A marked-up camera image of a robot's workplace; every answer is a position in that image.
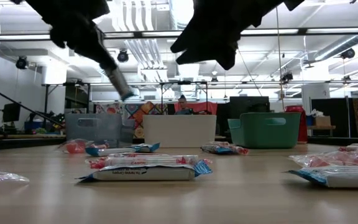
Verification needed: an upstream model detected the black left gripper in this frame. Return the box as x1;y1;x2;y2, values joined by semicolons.
25;0;118;72

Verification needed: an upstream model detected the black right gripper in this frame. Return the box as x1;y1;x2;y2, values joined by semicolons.
170;0;284;71

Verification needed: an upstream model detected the black ceiling spotlight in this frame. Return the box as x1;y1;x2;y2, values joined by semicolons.
339;47;356;60
15;55;30;70
116;49;130;63

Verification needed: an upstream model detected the black overhead light beam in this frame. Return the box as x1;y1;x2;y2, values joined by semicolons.
0;27;358;42

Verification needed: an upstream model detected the red cloth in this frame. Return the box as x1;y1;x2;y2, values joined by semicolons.
174;101;218;116

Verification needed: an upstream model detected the person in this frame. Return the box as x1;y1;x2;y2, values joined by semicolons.
175;95;199;116

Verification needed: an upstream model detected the large black monitor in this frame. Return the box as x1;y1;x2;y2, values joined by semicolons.
229;96;270;119

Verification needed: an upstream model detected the colourful patchwork quilt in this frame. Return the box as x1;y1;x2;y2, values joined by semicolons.
94;101;169;139

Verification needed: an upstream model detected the grey translucent plastic bin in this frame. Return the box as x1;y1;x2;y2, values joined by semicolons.
65;112;135;149

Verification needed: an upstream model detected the white plastic bin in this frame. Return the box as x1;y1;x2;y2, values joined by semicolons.
142;114;218;149

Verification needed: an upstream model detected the blue storage box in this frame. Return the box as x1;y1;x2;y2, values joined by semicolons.
24;120;43;131

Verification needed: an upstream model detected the teal plastic bin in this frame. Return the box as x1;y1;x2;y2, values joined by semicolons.
227;111;301;149

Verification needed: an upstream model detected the small black monitor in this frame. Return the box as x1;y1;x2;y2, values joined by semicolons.
1;102;22;123

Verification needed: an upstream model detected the cardboard box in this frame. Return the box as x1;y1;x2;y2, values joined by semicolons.
314;115;332;127

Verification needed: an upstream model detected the wooden side table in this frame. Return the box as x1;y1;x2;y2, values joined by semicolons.
306;124;337;138

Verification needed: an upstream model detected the black partition panel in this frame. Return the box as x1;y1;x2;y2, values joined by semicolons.
310;97;351;139

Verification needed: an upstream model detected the thin hanging cable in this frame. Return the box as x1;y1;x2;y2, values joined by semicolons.
274;6;285;110

